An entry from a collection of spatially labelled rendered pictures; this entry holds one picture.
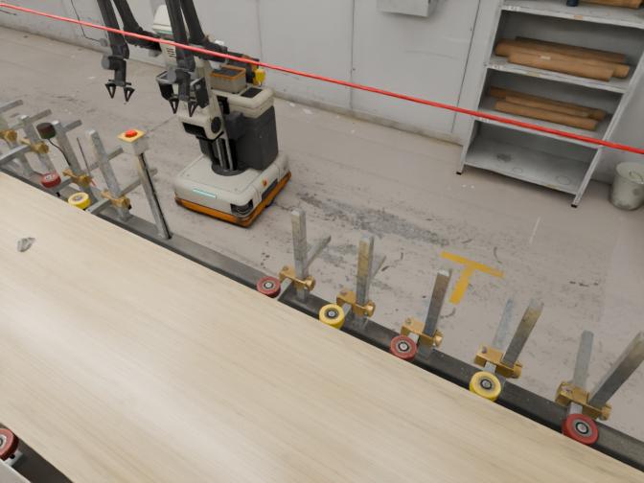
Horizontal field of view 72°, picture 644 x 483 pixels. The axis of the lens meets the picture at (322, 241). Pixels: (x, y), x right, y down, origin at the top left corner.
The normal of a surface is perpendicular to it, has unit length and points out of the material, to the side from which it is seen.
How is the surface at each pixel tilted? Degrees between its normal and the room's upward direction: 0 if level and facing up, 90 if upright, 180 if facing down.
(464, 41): 90
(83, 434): 0
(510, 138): 90
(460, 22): 90
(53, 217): 0
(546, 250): 0
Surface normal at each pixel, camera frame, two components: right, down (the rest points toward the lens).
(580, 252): -0.01, -0.73
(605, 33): -0.50, 0.60
